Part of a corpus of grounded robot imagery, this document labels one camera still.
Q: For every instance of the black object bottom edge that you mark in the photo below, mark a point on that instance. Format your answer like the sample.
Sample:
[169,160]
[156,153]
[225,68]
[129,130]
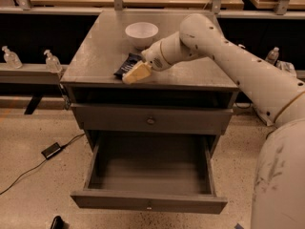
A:
[57,223]

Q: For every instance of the black power adapter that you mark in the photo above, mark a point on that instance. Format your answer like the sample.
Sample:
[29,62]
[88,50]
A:
[51,151]

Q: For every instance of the clear pump bottle far left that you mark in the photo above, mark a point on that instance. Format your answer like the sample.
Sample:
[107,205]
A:
[11,58]

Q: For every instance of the closed grey top drawer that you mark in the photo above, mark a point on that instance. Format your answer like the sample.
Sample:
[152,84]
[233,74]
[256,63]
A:
[152,119]

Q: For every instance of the dark blue rxbar wrapper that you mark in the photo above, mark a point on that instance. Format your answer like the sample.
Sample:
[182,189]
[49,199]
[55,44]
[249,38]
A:
[127,65]

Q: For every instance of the white ceramic bowl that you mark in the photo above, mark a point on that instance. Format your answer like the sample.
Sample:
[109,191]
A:
[141,34]

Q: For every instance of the clear plastic water bottle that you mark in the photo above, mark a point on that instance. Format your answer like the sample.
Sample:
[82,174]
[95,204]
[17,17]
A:
[272,56]

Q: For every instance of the grey drawer cabinet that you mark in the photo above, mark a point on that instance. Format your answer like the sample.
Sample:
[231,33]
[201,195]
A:
[90,79]

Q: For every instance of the open grey middle drawer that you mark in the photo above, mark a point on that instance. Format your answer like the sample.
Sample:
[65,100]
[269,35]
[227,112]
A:
[151,172]

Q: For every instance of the clear pump bottle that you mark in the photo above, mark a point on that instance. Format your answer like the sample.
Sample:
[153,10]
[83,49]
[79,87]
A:
[52,62]
[11,58]

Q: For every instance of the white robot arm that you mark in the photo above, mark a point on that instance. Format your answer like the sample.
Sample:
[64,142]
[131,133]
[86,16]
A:
[279,181]

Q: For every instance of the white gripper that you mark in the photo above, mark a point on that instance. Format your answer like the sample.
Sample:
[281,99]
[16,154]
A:
[153,57]

